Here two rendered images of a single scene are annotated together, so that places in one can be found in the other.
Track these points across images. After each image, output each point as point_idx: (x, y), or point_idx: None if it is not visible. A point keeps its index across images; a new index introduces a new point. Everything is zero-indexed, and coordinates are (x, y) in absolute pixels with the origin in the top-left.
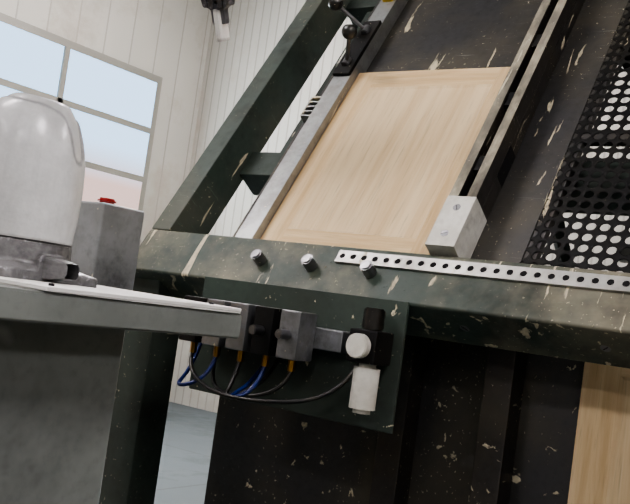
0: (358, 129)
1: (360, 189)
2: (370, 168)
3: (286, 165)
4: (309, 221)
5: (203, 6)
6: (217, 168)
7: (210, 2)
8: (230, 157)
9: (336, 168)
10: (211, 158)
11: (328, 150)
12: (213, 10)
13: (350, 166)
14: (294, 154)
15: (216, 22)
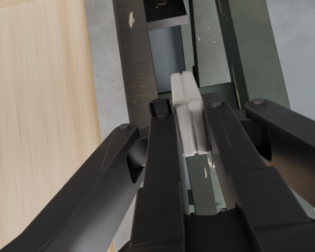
0: (55, 166)
1: None
2: (0, 106)
3: (108, 69)
4: (35, 14)
5: (262, 99)
6: (234, 43)
7: (218, 114)
8: (238, 76)
9: (47, 95)
10: (248, 45)
11: (76, 120)
12: (195, 100)
13: (29, 103)
14: (108, 90)
15: (186, 88)
